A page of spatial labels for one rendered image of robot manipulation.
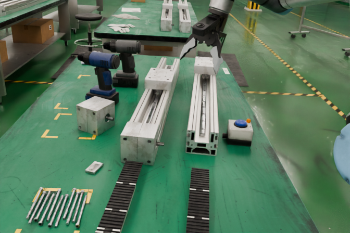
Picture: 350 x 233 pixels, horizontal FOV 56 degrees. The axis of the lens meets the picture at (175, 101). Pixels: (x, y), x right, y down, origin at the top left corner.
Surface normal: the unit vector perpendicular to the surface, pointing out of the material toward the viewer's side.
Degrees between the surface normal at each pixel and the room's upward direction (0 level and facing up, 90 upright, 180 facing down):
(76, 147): 0
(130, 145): 90
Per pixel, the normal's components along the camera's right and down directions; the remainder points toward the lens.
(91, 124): -0.45, 0.33
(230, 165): 0.06, -0.92
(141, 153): -0.10, 0.39
